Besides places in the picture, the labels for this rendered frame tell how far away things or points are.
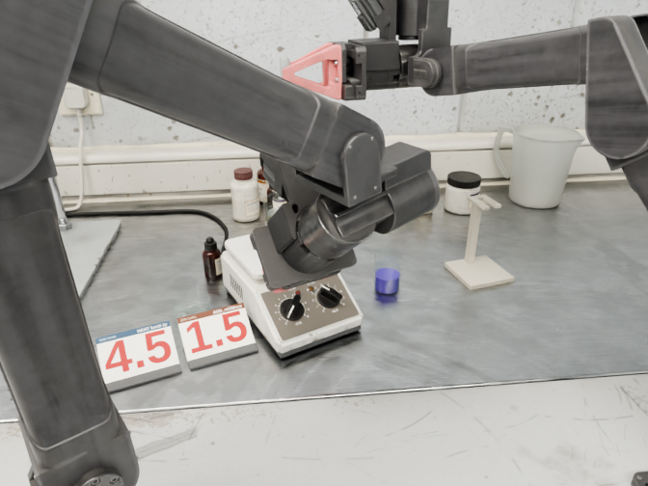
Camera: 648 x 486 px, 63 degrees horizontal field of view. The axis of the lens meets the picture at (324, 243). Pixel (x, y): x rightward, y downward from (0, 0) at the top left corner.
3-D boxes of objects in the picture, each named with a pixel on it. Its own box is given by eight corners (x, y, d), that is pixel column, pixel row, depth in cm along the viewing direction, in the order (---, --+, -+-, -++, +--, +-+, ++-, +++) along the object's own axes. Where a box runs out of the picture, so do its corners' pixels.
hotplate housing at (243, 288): (364, 331, 74) (365, 282, 70) (279, 363, 68) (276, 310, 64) (291, 263, 91) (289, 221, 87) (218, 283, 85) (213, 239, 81)
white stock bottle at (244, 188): (229, 222, 106) (225, 174, 101) (237, 210, 111) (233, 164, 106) (256, 223, 105) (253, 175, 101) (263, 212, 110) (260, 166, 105)
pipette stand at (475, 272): (513, 282, 85) (526, 207, 79) (470, 290, 83) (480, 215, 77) (485, 258, 92) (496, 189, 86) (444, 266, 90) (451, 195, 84)
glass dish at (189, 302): (186, 298, 81) (184, 285, 80) (218, 305, 80) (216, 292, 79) (165, 317, 77) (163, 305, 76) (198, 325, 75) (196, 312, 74)
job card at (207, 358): (258, 351, 70) (256, 325, 68) (190, 370, 67) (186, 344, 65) (245, 326, 75) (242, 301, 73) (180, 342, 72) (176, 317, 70)
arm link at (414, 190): (388, 196, 57) (381, 84, 51) (449, 223, 51) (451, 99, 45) (299, 237, 52) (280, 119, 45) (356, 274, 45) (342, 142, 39)
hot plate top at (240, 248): (332, 258, 76) (332, 253, 75) (255, 282, 71) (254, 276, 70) (293, 228, 85) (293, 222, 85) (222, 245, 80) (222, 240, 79)
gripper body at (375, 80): (352, 47, 65) (408, 44, 67) (331, 41, 74) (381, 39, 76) (352, 101, 68) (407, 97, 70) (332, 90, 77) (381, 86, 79)
